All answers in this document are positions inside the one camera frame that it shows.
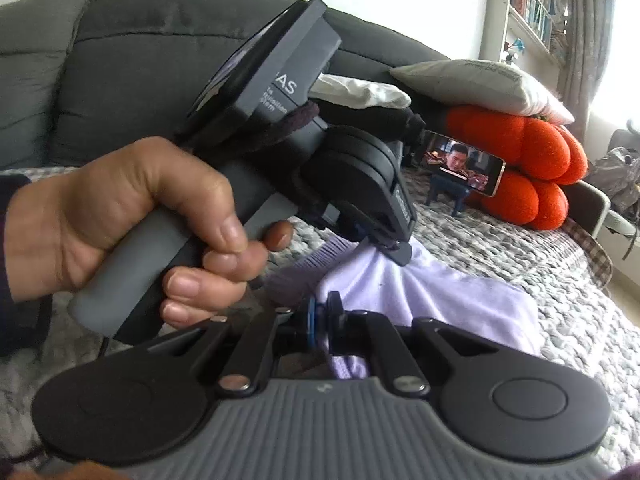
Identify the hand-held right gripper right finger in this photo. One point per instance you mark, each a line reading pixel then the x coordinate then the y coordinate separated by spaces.
pixel 334 317

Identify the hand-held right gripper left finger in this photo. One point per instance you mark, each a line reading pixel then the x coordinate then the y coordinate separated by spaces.
pixel 312 320

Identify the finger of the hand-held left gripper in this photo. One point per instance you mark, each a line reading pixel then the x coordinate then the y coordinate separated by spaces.
pixel 395 252

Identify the purple pants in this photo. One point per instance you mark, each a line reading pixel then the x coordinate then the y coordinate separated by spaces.
pixel 450 300

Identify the stack of folded clothes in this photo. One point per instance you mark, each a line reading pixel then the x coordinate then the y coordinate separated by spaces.
pixel 360 92

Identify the person's left hand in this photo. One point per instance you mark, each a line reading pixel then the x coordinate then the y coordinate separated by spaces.
pixel 100 220

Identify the smartphone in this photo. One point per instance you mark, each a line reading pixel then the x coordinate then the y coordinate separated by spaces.
pixel 460 160

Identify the orange pumpkin cushion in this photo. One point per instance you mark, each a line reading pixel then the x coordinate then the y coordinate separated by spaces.
pixel 525 145

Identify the white pillow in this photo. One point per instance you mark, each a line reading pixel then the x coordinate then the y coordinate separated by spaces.
pixel 475 85

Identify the grey backpack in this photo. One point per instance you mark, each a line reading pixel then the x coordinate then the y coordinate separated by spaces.
pixel 620 175

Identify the grey office chair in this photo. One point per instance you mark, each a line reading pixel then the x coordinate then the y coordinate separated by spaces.
pixel 627 137

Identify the row of books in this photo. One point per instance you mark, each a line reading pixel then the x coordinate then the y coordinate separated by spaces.
pixel 537 5

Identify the patterned grey curtain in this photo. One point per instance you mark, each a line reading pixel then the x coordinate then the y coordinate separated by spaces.
pixel 585 35

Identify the window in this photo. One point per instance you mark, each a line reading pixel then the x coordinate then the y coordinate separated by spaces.
pixel 622 60

